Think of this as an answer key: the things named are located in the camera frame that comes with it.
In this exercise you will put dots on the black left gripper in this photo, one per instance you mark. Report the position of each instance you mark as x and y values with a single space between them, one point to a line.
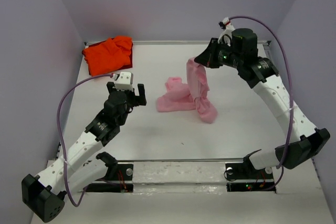
137 100

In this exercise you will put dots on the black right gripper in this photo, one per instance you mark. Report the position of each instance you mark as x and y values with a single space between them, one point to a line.
207 57

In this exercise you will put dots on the pink t shirt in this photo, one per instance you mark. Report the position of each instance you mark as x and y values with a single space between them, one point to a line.
191 95

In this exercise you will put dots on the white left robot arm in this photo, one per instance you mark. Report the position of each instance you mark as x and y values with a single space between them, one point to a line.
45 192

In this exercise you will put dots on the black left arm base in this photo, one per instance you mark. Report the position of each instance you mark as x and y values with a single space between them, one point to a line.
118 181

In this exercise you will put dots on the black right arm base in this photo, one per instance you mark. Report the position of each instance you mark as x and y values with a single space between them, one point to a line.
238 180

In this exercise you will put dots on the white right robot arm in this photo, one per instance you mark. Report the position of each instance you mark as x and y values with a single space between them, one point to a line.
304 140

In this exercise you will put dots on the orange t shirt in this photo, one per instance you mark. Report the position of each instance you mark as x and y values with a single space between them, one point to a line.
109 54

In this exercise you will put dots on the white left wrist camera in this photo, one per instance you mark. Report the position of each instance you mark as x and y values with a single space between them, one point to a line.
124 81

